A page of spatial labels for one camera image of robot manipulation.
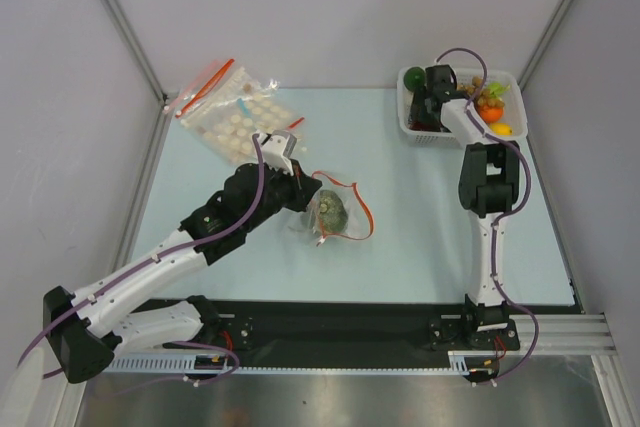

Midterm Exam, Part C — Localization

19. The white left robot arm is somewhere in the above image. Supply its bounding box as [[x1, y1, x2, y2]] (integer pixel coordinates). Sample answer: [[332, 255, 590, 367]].
[[43, 163, 322, 384]]

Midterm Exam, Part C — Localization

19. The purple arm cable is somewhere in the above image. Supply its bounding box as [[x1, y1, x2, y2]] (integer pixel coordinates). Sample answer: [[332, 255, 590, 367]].
[[17, 134, 266, 388], [434, 47, 541, 388]]

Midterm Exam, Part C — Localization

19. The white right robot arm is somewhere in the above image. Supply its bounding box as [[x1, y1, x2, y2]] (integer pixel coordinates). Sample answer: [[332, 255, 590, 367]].
[[402, 64, 520, 356]]

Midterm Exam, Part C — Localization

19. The green lime ball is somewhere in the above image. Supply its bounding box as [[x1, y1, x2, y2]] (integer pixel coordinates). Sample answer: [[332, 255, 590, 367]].
[[403, 66, 426, 92]]

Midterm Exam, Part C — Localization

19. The green netted melon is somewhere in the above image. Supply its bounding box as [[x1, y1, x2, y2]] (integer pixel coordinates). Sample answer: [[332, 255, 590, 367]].
[[302, 189, 349, 236]]

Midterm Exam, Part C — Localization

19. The yellow lemon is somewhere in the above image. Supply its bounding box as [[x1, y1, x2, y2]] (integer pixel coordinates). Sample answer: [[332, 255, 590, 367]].
[[488, 122, 513, 137]]

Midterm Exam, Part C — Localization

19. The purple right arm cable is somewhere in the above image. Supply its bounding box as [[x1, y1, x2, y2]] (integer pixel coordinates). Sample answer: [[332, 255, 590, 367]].
[[434, 47, 541, 388]]

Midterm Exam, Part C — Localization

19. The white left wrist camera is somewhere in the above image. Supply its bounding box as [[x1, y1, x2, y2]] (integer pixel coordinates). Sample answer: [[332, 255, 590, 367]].
[[256, 130, 297, 176]]

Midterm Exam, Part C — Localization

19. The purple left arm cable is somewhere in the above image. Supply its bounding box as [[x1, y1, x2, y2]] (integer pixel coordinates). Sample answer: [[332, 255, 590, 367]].
[[17, 134, 266, 388]]

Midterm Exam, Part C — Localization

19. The white plastic fruit basket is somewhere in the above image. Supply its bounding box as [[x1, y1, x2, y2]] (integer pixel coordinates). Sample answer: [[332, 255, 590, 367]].
[[396, 67, 528, 147]]

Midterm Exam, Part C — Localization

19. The clear zip bag red zipper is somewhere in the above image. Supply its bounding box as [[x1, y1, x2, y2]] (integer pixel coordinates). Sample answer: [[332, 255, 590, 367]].
[[287, 170, 375, 247]]

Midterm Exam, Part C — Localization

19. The white slotted cable duct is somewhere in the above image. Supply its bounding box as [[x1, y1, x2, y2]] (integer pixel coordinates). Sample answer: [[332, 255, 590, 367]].
[[105, 350, 495, 376]]

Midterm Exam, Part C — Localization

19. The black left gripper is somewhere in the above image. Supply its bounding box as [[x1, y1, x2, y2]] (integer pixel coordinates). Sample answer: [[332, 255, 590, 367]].
[[241, 157, 321, 233]]

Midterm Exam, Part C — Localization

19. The orange tangerine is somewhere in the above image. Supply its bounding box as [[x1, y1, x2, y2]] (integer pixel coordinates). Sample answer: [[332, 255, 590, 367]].
[[476, 104, 504, 124]]

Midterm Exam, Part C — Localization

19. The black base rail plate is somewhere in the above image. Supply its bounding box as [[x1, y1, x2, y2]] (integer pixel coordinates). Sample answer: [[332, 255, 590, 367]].
[[195, 300, 505, 358]]

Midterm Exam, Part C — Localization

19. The green leafy vegetable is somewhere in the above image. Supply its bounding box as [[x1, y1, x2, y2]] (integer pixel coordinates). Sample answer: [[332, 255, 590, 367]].
[[487, 82, 511, 98]]

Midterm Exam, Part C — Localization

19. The polka dot zip bags pile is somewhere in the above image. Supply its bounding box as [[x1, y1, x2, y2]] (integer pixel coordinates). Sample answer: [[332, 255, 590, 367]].
[[174, 60, 305, 164]]

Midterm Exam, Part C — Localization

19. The clear bag with red zipper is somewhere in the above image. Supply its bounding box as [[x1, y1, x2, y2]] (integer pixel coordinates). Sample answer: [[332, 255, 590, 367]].
[[163, 58, 235, 118]]

